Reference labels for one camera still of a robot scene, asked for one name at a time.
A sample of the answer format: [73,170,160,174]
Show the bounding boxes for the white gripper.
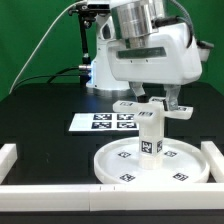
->
[107,23,202,111]

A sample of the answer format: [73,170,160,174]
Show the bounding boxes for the white table base part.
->
[113,97,193,120]

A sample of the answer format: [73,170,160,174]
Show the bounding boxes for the white round table top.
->
[94,137,210,186]

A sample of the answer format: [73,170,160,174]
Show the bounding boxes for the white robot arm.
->
[87,0,202,111]

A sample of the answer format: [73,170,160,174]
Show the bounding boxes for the white marker sheet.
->
[69,113,138,132]

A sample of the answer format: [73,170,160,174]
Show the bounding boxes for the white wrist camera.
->
[197,41,214,62]

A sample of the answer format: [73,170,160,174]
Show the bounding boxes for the white right fence wall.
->
[201,141,224,183]

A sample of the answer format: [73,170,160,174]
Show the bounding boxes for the white fence wall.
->
[0,144,17,184]
[0,183,224,212]
[201,141,224,183]

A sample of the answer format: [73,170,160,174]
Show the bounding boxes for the black cable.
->
[13,66,88,92]

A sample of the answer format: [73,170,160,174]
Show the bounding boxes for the black camera stand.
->
[68,0,110,86]

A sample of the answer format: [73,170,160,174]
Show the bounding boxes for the white front fence wall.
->
[0,183,224,212]

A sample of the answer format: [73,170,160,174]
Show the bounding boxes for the white cable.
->
[8,0,87,95]

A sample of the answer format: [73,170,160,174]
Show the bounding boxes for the white left fence wall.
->
[0,144,17,184]

